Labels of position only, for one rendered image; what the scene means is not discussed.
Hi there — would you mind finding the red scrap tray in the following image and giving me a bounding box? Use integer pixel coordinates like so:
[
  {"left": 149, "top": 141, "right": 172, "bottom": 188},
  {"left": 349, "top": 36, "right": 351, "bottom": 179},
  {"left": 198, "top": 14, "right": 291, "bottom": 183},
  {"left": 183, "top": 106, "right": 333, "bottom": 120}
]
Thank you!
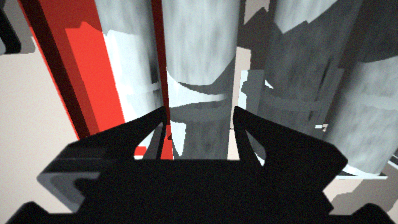
[{"left": 17, "top": 0, "right": 173, "bottom": 159}]

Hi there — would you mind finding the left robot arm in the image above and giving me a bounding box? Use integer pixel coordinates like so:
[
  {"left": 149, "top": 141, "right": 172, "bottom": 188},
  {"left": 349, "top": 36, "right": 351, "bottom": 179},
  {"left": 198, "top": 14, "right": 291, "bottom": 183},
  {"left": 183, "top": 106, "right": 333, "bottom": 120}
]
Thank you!
[{"left": 0, "top": 9, "right": 21, "bottom": 54}]

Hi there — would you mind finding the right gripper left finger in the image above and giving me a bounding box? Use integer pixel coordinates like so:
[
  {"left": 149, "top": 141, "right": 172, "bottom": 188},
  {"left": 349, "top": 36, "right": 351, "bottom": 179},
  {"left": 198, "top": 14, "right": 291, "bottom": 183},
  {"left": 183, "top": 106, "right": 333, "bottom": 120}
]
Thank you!
[{"left": 54, "top": 106, "right": 167, "bottom": 159}]

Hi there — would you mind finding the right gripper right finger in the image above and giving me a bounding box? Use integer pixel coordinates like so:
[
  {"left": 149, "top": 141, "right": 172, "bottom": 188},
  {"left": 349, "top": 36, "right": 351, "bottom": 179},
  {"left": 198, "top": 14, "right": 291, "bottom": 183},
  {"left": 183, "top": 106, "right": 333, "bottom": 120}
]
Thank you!
[{"left": 233, "top": 106, "right": 348, "bottom": 209}]

